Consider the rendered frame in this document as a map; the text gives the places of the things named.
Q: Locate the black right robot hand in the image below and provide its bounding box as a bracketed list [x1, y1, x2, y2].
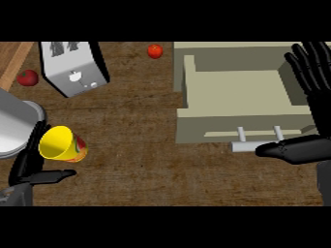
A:
[254, 41, 331, 166]

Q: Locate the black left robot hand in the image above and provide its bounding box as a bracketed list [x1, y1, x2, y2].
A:
[7, 120, 77, 188]

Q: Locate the yellow cup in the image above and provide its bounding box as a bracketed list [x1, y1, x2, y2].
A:
[36, 125, 89, 164]

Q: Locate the beige drawer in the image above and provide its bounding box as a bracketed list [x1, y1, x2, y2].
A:
[173, 54, 320, 145]

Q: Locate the beige cabinet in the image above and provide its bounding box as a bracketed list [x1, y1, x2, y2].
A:
[170, 41, 331, 108]

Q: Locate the dark red apple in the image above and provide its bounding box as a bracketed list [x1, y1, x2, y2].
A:
[15, 69, 39, 87]

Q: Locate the silver toaster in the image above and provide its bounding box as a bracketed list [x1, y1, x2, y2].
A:
[36, 41, 111, 99]

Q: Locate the red tomato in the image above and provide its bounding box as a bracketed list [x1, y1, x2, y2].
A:
[145, 44, 166, 60]

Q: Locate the white drawer handle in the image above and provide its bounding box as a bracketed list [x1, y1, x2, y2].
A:
[228, 125, 290, 153]

